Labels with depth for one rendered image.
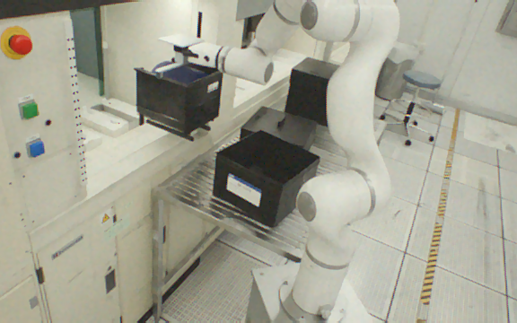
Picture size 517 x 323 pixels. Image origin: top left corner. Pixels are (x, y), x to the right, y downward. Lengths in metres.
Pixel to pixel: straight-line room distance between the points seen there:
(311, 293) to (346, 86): 0.54
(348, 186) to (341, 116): 0.15
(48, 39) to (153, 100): 0.45
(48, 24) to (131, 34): 0.74
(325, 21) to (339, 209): 0.37
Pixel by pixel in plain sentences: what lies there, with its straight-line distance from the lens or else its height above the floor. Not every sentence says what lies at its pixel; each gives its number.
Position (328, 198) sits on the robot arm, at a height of 1.17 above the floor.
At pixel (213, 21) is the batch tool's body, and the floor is 1.31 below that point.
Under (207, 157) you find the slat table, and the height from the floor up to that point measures 0.76.
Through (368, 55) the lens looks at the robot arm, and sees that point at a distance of 0.88.
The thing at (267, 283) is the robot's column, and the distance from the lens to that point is 1.18.
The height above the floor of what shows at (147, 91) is 1.10.
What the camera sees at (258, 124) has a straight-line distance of 1.77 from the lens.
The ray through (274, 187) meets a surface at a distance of 1.27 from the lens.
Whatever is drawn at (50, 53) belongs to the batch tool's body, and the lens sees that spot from 1.03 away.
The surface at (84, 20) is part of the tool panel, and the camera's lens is 2.05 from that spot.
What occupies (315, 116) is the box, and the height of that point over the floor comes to 0.80.
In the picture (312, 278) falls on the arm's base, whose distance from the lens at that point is 1.04.
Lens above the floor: 1.63
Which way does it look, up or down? 32 degrees down
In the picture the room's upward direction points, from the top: 10 degrees clockwise
